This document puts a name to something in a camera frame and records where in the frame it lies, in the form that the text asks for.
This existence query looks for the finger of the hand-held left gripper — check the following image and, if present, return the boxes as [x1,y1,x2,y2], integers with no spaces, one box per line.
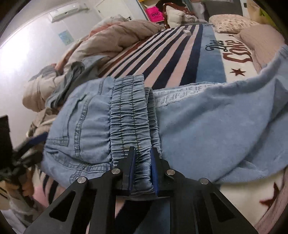
[13,133,49,158]

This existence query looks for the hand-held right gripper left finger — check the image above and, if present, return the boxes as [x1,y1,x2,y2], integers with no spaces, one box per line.
[23,146,137,234]

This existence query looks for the light blue wall poster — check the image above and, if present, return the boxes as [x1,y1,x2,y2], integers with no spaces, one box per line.
[58,30,74,45]

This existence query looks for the pink shopping bag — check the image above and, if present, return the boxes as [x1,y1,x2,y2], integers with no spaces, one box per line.
[146,6,164,23]

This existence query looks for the grey garment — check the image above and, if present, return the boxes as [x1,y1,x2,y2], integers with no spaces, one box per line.
[45,57,108,108]

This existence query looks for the pile of clothes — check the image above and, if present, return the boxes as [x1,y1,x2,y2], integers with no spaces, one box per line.
[157,1,208,28]

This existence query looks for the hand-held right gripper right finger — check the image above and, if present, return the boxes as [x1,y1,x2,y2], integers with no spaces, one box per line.
[150,147,259,234]

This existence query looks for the beige rumpled duvet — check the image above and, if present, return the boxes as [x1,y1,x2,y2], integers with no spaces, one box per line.
[22,17,162,113]

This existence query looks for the white air conditioner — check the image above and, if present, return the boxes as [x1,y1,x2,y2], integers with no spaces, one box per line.
[49,2,89,23]

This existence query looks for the pink ribbed pillow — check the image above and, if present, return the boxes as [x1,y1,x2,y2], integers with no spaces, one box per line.
[234,24,286,71]

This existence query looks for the floral pillow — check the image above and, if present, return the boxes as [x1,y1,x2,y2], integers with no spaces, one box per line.
[209,14,260,34]

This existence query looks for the striped printed blanket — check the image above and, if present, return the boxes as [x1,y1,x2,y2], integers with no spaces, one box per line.
[0,22,288,234]

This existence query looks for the light blue denim pants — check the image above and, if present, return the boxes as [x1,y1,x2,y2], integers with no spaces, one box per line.
[42,44,288,196]

